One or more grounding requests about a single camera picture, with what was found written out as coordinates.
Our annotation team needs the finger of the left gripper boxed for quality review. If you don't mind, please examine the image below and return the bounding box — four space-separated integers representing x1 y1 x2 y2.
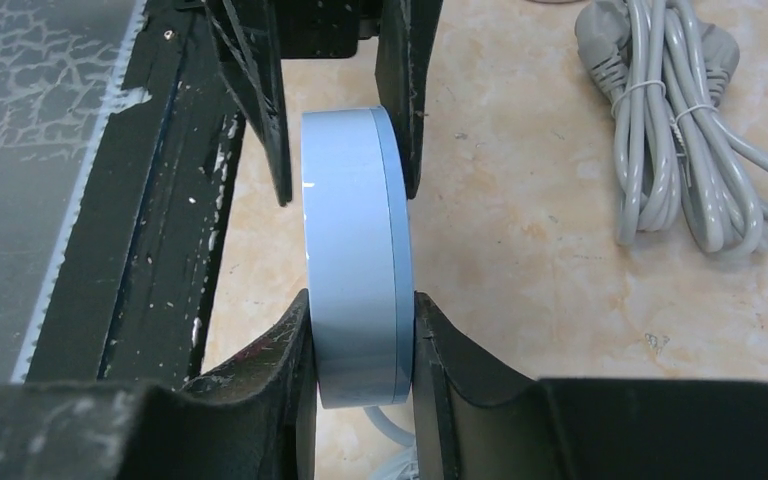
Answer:
205 1 293 206
375 0 443 199

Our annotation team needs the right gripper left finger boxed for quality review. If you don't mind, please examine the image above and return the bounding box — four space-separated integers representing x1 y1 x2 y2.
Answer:
0 291 317 479

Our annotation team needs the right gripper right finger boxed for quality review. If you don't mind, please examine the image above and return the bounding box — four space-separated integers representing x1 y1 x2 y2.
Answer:
413 293 768 479

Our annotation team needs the blue-grey socket cable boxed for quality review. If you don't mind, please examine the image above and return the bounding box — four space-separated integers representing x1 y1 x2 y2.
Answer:
362 405 418 480

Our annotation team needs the round blue power socket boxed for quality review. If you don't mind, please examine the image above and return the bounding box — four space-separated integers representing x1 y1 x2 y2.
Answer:
300 106 415 409

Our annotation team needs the grey cable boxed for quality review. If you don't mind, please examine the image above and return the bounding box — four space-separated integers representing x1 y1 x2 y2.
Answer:
574 0 768 261

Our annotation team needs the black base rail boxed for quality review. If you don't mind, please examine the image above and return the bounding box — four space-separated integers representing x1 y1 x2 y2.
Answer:
14 1 258 387

